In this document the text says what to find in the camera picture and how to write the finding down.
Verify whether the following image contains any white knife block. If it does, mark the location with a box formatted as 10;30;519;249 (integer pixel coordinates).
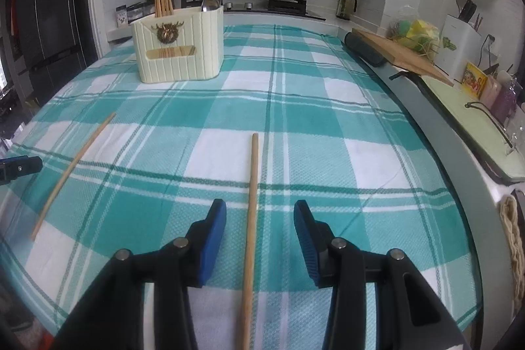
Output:
437;14;485;74

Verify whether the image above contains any beige knotted rope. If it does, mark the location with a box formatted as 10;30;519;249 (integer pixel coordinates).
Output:
497;194;524;306

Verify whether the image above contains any light green board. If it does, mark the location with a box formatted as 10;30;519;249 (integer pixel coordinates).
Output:
417;74;525;183

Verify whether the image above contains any clear spice jar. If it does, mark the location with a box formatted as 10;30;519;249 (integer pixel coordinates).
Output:
127;1;154;25

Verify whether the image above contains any yellow green plastic bag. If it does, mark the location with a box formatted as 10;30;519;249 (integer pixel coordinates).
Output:
388;6;442;57

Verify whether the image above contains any colourful printed box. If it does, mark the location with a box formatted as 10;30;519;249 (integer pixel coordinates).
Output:
463;62;489;96

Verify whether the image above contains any black power cable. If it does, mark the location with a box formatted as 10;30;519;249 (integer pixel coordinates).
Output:
478;33;500;72

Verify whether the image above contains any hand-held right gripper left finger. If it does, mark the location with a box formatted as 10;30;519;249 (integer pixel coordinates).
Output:
52;199;227;350

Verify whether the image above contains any wooden cutting board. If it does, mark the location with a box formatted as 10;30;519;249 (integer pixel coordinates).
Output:
352;28;456;87

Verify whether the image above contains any gas stove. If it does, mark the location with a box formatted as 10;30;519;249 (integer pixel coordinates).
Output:
180;0;327;21

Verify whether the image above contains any kitchen cleaver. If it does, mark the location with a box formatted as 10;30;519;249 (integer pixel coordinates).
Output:
456;0;478;23

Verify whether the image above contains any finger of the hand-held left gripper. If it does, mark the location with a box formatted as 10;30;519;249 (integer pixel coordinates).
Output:
0;155;43;185

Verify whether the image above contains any teal plaid tablecloth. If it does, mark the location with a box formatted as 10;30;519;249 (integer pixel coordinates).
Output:
0;23;482;350

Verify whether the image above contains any dark glass oil bottle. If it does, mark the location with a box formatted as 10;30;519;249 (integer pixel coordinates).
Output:
337;0;359;21

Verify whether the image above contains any dark cylindrical roll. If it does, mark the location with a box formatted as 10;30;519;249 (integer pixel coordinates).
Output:
344;32;389;67

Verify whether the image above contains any pink bottle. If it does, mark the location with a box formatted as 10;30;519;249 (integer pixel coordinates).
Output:
490;73;518;122

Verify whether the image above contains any cream ribbed utensil holder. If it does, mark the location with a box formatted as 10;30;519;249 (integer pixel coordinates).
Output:
131;5;225;84

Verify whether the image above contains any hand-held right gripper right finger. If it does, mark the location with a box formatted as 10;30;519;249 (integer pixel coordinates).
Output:
294;200;470;350

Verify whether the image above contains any dark refrigerator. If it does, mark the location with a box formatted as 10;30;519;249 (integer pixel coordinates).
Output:
0;0;100;117

